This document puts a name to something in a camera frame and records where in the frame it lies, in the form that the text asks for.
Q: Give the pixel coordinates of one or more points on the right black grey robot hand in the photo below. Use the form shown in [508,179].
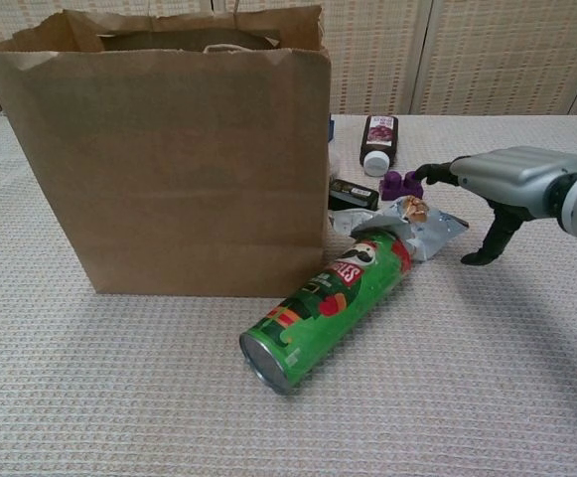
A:
[511,174]

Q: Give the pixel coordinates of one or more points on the silver snack pouch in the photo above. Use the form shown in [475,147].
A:
[432,228]

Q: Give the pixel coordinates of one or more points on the green chips can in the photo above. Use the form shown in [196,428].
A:
[318,318]

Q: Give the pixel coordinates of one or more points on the dark grape juice bottle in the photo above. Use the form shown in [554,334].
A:
[380,139]

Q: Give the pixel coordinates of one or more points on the brown paper bag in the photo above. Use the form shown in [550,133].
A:
[169,174]

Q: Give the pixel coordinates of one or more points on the purple building block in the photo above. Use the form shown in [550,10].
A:
[397,188]

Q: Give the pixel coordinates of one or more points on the bamboo folding screen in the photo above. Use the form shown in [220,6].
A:
[491,54]

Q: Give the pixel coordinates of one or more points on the small black device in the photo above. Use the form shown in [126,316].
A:
[352,194]

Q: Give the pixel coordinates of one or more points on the blue building block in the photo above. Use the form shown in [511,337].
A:
[331,130]

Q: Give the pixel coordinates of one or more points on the white woven tablecloth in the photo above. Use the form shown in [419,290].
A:
[119,387]

